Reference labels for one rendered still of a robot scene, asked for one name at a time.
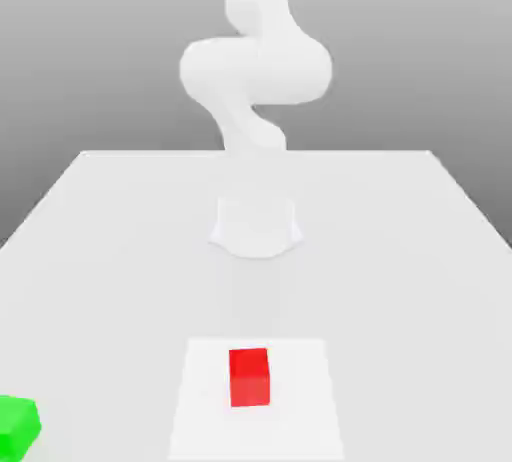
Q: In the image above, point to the small green cube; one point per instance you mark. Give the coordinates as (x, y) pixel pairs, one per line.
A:
(16, 428)

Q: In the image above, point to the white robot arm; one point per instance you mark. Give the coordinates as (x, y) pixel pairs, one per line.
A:
(256, 70)

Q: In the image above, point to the small red cube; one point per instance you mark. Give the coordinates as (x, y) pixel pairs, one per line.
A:
(248, 377)

